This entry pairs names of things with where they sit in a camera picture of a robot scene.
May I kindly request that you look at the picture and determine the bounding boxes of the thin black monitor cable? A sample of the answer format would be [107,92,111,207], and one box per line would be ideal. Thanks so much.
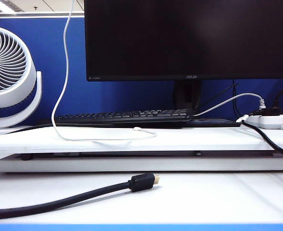
[200,80,243,118]

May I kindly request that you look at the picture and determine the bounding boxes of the black keyboard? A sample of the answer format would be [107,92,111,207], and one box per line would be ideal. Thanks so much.
[54,108,194,126]

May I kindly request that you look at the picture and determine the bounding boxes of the black monitor stand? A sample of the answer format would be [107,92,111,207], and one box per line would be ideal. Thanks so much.
[141,80,242,128]

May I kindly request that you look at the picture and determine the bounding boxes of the white Type-C charging cable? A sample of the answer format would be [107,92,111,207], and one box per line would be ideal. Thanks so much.
[51,0,158,142]

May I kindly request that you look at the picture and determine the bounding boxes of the thick black power cable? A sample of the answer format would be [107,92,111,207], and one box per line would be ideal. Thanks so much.
[242,120,283,165]

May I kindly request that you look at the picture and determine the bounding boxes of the black plug with cord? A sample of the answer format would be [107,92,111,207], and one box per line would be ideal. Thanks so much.
[251,84,283,116]

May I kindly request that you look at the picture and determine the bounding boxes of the white desk fan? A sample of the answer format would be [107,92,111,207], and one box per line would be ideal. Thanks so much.
[0,25,43,130]

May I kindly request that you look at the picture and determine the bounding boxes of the thin black keyboard cable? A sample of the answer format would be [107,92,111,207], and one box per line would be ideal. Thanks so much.
[5,123,60,135]

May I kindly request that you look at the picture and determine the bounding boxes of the white base board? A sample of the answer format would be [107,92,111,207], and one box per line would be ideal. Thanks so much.
[0,154,283,173]

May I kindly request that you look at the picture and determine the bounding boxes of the black riser frame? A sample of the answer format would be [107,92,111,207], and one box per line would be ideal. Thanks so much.
[16,151,276,161]

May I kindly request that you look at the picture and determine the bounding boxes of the black computer monitor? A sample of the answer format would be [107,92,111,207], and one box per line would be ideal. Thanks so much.
[84,0,283,82]

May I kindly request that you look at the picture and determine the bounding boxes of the white power strip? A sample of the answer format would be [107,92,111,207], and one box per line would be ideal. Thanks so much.
[246,115,283,130]

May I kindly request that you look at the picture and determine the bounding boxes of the white raised board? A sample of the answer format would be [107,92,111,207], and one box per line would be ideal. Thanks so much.
[0,125,283,154]

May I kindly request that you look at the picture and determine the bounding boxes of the white grey plugged cable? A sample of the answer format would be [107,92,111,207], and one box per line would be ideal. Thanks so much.
[193,93,267,116]

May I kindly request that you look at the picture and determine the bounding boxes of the black HDMI cable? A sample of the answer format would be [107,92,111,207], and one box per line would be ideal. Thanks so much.
[0,172,161,221]

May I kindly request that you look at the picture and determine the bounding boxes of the blue office partition panel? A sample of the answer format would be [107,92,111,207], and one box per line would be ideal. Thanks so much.
[0,13,283,126]

